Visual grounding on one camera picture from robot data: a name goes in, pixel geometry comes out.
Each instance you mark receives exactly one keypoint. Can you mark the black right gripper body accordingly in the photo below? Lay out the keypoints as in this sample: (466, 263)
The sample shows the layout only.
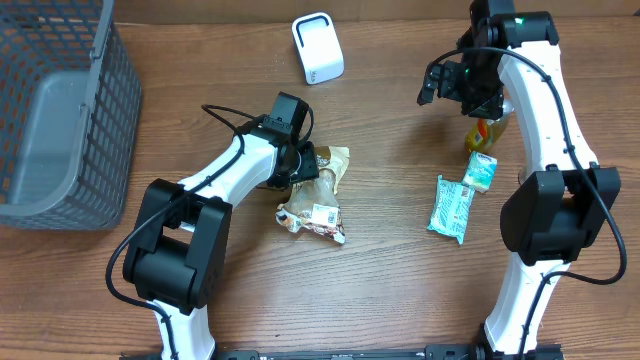
(475, 89)

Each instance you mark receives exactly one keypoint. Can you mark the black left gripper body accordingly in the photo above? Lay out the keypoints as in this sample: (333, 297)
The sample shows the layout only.
(299, 163)

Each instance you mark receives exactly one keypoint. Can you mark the brown snack packet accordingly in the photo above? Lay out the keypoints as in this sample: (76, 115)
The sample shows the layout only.
(314, 202)

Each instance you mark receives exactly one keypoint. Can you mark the clear bottle with silver cap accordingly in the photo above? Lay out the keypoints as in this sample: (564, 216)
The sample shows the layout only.
(485, 132)

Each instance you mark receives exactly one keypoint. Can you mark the small Kleenex tissue pack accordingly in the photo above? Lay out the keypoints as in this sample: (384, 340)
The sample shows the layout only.
(480, 172)

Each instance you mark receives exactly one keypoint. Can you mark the teal tissue pack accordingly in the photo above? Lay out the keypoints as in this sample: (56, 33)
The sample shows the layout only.
(451, 210)

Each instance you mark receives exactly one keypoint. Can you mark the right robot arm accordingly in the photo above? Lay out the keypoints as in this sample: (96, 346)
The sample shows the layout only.
(565, 196)

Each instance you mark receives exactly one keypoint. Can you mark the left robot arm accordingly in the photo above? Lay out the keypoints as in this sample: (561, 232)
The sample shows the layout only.
(175, 254)

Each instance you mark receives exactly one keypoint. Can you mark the white barcode scanner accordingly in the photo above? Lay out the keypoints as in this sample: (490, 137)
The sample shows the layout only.
(318, 47)

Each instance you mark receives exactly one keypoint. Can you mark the grey plastic mesh basket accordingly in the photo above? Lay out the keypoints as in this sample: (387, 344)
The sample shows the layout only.
(70, 107)

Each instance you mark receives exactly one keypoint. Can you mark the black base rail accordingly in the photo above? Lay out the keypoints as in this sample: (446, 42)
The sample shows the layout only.
(340, 355)

